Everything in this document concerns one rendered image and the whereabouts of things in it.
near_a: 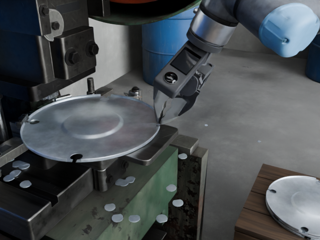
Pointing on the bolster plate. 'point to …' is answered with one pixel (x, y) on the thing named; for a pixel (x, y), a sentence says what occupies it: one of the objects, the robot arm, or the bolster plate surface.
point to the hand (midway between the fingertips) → (160, 119)
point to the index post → (136, 92)
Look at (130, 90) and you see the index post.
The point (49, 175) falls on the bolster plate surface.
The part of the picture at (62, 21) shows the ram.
